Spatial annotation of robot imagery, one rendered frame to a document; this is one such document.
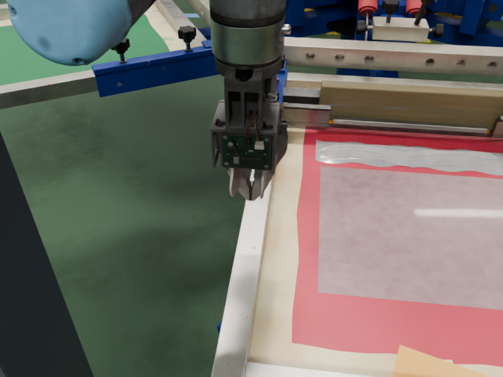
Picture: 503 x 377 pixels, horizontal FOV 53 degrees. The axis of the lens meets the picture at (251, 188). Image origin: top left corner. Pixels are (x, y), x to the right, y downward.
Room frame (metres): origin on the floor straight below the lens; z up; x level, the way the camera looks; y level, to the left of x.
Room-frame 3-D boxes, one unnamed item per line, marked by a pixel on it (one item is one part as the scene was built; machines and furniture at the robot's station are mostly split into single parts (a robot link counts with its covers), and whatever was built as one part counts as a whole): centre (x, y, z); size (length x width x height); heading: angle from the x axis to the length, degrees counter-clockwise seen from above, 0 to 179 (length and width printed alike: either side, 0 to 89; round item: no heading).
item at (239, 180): (0.49, 0.02, 1.13); 0.06 x 0.03 x 0.09; 173
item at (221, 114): (0.49, 0.00, 1.24); 0.09 x 0.08 x 0.12; 173
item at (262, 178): (0.49, -0.01, 1.13); 0.06 x 0.03 x 0.09; 173
